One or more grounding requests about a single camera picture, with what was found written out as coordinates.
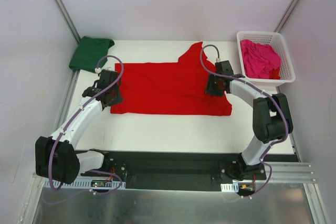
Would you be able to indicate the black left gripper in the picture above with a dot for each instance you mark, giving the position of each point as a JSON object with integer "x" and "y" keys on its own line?
{"x": 113, "y": 98}

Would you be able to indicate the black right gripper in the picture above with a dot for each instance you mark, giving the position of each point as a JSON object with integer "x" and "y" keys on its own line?
{"x": 212, "y": 87}

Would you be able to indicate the red t shirt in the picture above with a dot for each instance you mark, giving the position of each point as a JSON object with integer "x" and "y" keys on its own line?
{"x": 172, "y": 88}

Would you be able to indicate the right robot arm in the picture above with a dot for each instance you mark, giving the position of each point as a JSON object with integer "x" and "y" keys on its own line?
{"x": 272, "y": 122}

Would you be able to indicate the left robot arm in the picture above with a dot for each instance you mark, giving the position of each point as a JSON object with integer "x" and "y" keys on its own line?
{"x": 55, "y": 156}

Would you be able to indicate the pink t shirt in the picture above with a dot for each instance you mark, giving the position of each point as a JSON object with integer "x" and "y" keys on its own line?
{"x": 258, "y": 59}

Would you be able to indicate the folded green t shirt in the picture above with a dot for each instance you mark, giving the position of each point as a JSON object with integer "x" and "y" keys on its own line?
{"x": 89, "y": 52}

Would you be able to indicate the white plastic laundry basket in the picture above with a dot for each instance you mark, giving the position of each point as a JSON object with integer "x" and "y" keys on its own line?
{"x": 277, "y": 41}

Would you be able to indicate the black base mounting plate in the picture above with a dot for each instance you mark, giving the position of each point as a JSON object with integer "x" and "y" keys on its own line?
{"x": 179, "y": 182}

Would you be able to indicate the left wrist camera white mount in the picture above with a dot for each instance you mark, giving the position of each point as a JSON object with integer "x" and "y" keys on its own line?
{"x": 98, "y": 70}

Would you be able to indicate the left white slotted cable duct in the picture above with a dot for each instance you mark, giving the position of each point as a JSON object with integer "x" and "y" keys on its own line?
{"x": 94, "y": 183}

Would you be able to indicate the white slotted cable duct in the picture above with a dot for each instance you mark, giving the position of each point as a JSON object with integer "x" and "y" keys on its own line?
{"x": 94, "y": 183}
{"x": 230, "y": 188}

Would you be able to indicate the right white slotted cable duct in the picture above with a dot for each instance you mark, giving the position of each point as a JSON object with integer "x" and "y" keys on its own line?
{"x": 230, "y": 188}

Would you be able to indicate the aluminium frame rail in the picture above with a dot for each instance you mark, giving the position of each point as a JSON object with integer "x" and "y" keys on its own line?
{"x": 288, "y": 172}

